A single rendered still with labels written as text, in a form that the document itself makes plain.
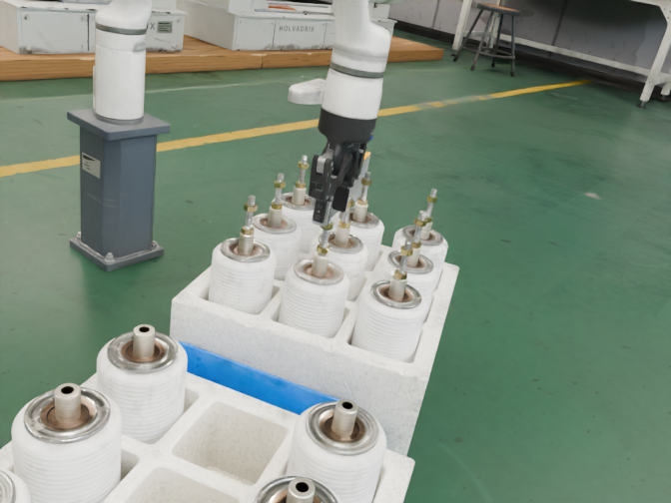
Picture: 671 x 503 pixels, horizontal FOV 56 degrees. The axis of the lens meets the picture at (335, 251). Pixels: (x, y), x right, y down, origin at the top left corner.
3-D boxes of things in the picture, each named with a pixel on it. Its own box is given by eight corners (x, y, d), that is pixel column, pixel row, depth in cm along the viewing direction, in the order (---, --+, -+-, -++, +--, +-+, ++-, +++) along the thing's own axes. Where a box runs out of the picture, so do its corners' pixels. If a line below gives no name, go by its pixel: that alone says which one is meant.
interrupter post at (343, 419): (327, 433, 64) (332, 408, 62) (335, 419, 66) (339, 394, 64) (348, 442, 63) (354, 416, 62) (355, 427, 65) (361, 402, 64)
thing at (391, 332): (403, 419, 95) (431, 317, 87) (340, 409, 94) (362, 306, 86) (399, 379, 103) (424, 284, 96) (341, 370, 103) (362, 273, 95)
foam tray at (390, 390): (165, 394, 101) (171, 298, 93) (260, 289, 135) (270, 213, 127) (399, 477, 94) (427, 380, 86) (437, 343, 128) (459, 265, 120)
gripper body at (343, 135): (364, 118, 78) (350, 189, 82) (387, 108, 85) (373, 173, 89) (311, 103, 80) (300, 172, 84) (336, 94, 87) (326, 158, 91)
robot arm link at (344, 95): (313, 92, 89) (321, 47, 86) (386, 113, 86) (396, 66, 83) (283, 101, 81) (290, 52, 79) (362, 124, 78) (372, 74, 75)
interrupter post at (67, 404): (48, 420, 59) (47, 392, 57) (66, 405, 61) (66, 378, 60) (69, 429, 58) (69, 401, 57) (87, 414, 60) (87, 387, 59)
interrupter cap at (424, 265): (407, 250, 106) (408, 246, 106) (442, 269, 102) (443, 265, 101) (376, 258, 101) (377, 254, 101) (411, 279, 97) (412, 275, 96)
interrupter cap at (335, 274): (284, 275, 91) (284, 270, 91) (307, 256, 98) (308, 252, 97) (331, 292, 89) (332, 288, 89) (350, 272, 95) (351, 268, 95)
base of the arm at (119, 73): (85, 113, 126) (85, 24, 119) (125, 109, 133) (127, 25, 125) (113, 127, 121) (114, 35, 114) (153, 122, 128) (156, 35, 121)
